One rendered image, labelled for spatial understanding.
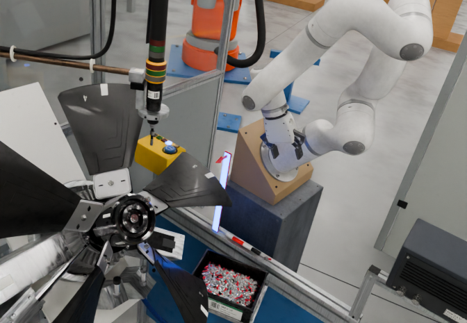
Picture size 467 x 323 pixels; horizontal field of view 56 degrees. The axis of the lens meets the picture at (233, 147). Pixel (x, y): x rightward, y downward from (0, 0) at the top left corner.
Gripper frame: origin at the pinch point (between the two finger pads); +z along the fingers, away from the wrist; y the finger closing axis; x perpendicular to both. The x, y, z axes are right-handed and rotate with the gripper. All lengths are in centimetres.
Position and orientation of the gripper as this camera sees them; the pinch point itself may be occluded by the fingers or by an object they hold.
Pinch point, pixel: (287, 155)
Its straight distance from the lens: 148.7
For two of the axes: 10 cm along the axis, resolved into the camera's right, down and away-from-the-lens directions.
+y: -7.9, -0.1, 6.1
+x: -5.4, 4.9, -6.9
